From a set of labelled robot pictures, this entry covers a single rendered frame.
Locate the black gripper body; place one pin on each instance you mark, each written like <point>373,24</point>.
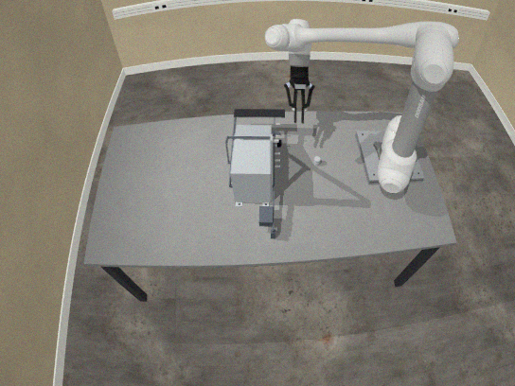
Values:
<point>299,73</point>

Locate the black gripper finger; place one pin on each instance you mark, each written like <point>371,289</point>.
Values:
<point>287,86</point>
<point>304,106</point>

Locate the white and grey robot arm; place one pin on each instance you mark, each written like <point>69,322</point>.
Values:
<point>433,60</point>

